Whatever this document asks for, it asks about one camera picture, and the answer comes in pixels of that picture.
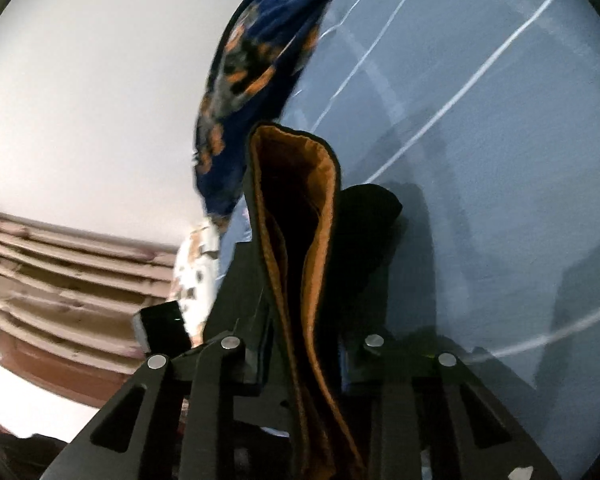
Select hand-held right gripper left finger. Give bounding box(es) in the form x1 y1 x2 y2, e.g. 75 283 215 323
40 305 277 480

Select blue bed sheet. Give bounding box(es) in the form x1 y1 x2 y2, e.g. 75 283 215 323
215 0 600 480

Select brown wooden slatted furniture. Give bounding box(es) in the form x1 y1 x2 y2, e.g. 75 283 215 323
0 210 181 406

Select black pants with orange lining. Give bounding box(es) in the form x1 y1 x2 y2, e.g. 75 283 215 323
242 122 403 480

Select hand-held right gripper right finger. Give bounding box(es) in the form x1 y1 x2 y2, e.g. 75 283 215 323
342 332 563 480

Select dark blue orange printed blanket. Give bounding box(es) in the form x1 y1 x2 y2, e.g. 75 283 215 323
194 0 356 233

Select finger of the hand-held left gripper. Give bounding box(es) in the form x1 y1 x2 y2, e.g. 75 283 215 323
202 242 267 343

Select white orange printed pillow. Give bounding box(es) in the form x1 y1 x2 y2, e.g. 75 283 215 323
171 217 221 348

